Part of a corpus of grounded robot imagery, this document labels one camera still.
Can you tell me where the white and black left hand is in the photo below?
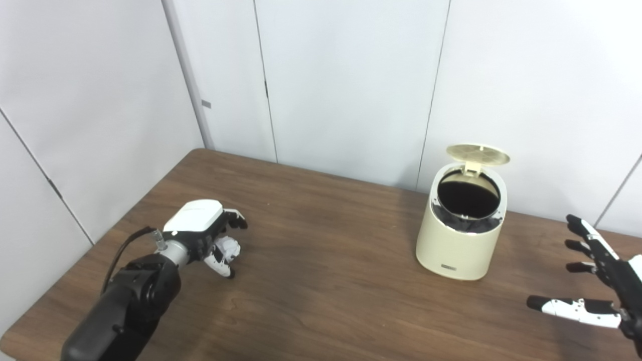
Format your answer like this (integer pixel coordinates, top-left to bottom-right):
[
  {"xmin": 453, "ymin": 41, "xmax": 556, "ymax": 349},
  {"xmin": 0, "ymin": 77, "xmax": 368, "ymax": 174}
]
[{"xmin": 163, "ymin": 200, "xmax": 248, "ymax": 279}]

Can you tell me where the white and black right hand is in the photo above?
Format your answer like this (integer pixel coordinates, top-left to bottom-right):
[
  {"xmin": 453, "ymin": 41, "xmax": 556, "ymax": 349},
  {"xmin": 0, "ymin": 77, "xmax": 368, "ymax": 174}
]
[{"xmin": 527, "ymin": 215, "xmax": 642, "ymax": 341}]

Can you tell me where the white paper ball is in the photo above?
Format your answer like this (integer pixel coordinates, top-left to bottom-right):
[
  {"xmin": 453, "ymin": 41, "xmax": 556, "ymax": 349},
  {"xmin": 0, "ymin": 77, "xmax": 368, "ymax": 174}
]
[{"xmin": 221, "ymin": 237, "xmax": 241, "ymax": 264}]

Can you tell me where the cream-colored bin body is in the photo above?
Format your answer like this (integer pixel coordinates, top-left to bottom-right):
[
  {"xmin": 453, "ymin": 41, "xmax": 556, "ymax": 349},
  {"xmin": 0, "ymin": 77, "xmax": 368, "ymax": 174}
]
[{"xmin": 416, "ymin": 161, "xmax": 508, "ymax": 281}]

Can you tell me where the black bin liner bag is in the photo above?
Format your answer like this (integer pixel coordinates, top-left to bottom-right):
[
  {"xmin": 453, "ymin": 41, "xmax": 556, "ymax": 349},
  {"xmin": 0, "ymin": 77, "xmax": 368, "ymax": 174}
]
[{"xmin": 432, "ymin": 170, "xmax": 504, "ymax": 234}]

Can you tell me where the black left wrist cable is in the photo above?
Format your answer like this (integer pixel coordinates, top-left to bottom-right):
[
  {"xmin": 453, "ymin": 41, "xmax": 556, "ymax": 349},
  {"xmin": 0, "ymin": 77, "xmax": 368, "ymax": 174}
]
[{"xmin": 100, "ymin": 227, "xmax": 164, "ymax": 296}]

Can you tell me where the grey wall corner post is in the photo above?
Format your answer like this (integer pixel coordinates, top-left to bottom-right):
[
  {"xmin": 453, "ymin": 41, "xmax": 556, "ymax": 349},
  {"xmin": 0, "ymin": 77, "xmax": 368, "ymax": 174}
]
[{"xmin": 162, "ymin": 0, "xmax": 215, "ymax": 150}]

